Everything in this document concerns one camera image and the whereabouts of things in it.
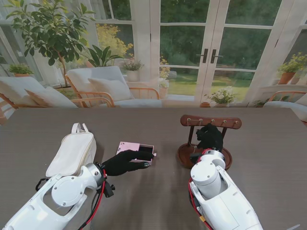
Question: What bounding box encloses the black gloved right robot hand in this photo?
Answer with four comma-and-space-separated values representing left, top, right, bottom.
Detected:
195, 123, 224, 153

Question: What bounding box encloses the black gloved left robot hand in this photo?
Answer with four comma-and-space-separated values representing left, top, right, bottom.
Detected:
100, 149, 155, 177

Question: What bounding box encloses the silver chain necklace with pendant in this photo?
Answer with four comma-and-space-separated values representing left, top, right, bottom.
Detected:
188, 118, 202, 154

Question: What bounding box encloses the pink floral jewelry box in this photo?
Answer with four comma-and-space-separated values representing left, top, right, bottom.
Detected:
116, 141, 158, 166

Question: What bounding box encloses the white zip pouch bag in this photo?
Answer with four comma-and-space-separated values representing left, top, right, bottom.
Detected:
45, 123, 97, 178

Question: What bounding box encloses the printed sunroom backdrop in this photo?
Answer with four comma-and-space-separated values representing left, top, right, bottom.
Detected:
0, 0, 307, 127

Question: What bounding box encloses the dark wooden necklace stand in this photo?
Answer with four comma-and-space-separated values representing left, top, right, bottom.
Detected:
177, 114, 233, 171

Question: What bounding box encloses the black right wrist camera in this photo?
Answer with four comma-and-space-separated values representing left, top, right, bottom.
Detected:
190, 152, 203, 165

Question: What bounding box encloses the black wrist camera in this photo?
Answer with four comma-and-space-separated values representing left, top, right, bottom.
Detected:
190, 152, 203, 165
104, 183, 116, 199

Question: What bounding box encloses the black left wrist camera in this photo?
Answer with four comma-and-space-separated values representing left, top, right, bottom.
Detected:
104, 183, 116, 199

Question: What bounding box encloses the red cable on left arm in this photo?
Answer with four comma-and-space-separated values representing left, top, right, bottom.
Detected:
71, 169, 107, 230

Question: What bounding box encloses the red cable on arm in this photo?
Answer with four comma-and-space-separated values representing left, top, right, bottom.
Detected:
71, 169, 107, 230
188, 184, 214, 230

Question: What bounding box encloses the red cable on right arm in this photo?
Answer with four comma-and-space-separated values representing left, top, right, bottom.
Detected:
188, 184, 214, 230

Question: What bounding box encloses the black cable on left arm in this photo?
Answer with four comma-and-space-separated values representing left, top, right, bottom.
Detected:
35, 177, 47, 192

